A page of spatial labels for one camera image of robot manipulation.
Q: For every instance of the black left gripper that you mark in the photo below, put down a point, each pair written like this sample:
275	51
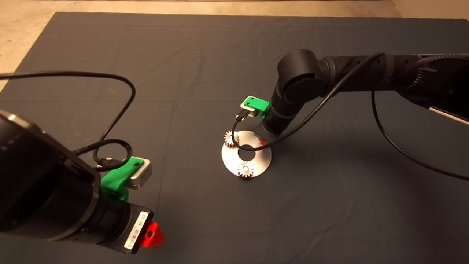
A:
122	229

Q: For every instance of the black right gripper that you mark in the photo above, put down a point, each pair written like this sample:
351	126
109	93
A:
269	131

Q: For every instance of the steel planetary gear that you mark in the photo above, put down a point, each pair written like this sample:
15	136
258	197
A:
246	169
229	139

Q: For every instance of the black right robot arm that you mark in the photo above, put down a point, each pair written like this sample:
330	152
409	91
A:
304	73

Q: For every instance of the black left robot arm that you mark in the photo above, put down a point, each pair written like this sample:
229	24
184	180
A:
36	176

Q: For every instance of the round metal carrier plate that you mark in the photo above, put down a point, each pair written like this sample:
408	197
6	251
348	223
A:
231	161

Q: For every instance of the dark grey table cloth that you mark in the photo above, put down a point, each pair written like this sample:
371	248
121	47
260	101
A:
220	55

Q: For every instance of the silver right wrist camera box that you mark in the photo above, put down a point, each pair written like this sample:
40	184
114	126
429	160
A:
249	110

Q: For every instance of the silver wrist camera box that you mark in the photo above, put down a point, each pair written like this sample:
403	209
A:
141	176
249	110

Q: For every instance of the green right camera mount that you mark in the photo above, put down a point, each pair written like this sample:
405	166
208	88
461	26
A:
258	104

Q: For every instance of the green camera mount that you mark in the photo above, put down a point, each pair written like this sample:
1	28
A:
117	179
258	104

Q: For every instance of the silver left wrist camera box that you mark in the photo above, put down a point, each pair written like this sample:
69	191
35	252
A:
141	176

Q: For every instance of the green left camera mount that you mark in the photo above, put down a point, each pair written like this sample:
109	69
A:
117	179

